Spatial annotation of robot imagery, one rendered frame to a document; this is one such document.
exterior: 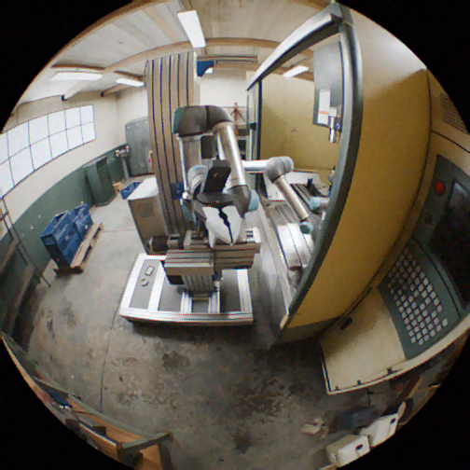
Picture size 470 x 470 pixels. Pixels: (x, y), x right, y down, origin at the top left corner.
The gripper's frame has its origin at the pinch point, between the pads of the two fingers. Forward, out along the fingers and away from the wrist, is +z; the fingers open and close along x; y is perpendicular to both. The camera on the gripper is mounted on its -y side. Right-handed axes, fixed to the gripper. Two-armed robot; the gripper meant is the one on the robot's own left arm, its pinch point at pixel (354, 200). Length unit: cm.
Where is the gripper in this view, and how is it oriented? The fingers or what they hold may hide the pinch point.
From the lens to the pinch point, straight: 128.8
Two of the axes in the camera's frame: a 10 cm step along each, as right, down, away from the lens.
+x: 0.6, 6.2, -7.8
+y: 0.4, 7.8, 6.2
